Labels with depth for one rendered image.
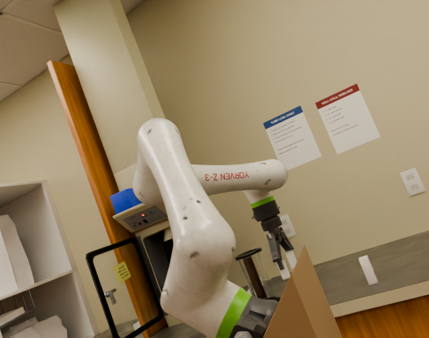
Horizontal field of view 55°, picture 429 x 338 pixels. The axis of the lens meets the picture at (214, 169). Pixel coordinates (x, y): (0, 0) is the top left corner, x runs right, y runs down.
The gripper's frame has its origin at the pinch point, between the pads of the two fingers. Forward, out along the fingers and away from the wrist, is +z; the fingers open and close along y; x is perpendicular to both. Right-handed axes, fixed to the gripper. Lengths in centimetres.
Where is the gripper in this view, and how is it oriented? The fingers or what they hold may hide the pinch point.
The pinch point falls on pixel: (290, 270)
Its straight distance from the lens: 157.9
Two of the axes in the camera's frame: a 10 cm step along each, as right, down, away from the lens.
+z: 3.7, 9.2, -1.2
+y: -4.0, 0.4, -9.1
